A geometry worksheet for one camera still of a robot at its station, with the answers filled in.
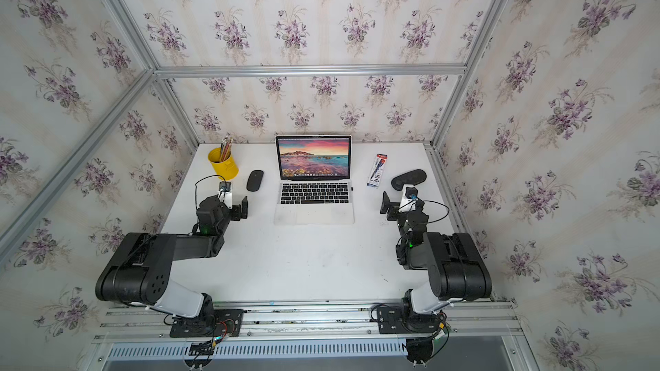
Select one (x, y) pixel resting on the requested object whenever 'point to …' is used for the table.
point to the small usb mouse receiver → (351, 189)
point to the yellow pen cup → (225, 167)
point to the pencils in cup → (225, 148)
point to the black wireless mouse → (254, 180)
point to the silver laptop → (314, 185)
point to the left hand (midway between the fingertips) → (234, 196)
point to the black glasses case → (412, 178)
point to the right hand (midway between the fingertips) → (401, 193)
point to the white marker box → (376, 171)
